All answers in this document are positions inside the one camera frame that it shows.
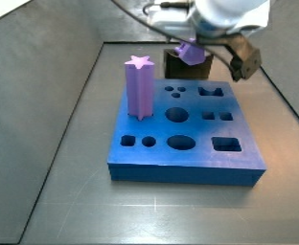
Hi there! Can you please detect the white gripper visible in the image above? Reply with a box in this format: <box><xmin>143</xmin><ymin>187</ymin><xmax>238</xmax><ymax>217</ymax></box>
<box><xmin>149</xmin><ymin>0</ymin><xmax>195</xmax><ymax>39</ymax></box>

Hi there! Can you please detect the purple three prong object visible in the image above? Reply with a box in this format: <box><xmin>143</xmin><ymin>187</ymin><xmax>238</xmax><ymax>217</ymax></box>
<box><xmin>174</xmin><ymin>38</ymin><xmax>206</xmax><ymax>66</ymax></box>

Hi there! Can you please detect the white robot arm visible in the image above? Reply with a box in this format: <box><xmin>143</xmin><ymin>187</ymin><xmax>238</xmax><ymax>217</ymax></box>
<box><xmin>147</xmin><ymin>0</ymin><xmax>270</xmax><ymax>38</ymax></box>

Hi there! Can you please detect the black curved fixture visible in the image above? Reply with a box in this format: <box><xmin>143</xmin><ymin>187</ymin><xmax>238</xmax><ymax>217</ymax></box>
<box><xmin>165</xmin><ymin>49</ymin><xmax>214</xmax><ymax>79</ymax></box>

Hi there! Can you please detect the blue foam hole board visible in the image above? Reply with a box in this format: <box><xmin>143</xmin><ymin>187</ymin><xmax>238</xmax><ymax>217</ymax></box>
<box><xmin>107</xmin><ymin>79</ymin><xmax>266</xmax><ymax>187</ymax></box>

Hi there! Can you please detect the purple star prism peg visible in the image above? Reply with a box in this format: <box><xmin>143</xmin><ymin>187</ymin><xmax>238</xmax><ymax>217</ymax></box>
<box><xmin>124</xmin><ymin>56</ymin><xmax>155</xmax><ymax>121</ymax></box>

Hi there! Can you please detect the black cable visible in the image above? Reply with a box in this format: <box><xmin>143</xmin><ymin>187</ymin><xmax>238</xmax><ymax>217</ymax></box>
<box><xmin>110</xmin><ymin>0</ymin><xmax>226</xmax><ymax>43</ymax></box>

